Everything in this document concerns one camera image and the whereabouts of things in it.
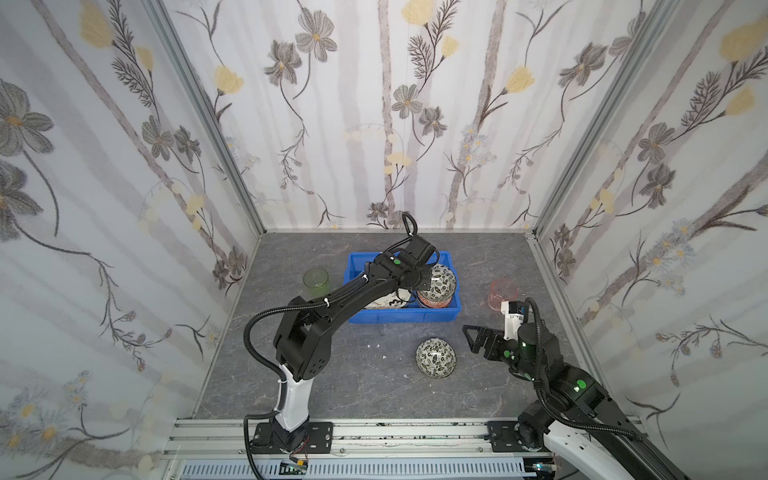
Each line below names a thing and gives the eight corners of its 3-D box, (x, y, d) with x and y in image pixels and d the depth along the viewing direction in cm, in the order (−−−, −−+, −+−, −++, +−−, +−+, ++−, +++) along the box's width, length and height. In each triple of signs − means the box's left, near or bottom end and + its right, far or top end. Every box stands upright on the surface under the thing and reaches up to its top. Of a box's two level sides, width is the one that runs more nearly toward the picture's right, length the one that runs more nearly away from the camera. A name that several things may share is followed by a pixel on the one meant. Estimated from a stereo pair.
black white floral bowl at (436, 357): (417, 378, 85) (418, 372, 82) (415, 343, 92) (416, 337, 88) (455, 378, 85) (458, 373, 82) (450, 344, 92) (453, 337, 88)
